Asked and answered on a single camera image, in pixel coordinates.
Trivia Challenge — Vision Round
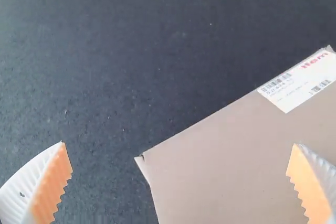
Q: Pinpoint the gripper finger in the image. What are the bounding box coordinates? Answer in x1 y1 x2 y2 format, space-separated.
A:
0 141 74 224
285 143 336 224

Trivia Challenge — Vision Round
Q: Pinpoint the cardboard box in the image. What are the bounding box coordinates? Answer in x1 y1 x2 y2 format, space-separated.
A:
133 45 336 224

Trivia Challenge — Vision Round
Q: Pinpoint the black mat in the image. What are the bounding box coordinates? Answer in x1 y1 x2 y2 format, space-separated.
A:
0 0 336 224

